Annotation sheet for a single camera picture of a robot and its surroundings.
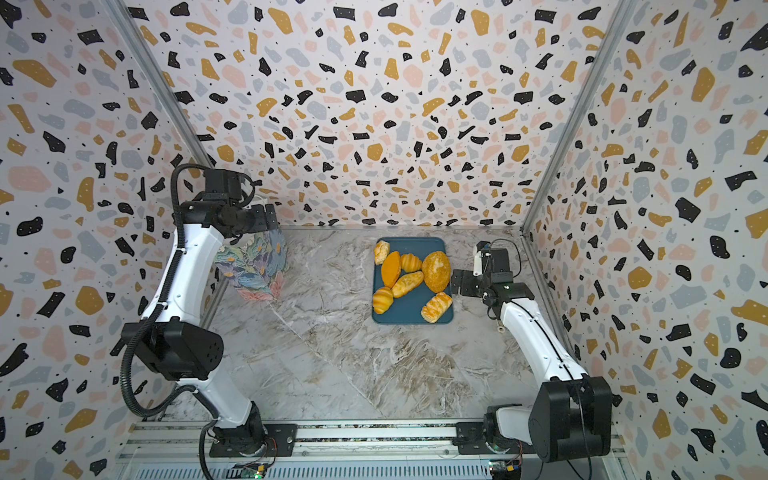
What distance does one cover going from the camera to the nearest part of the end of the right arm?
596 mm

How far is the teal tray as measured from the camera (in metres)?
0.97

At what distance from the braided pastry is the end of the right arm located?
0.18 m
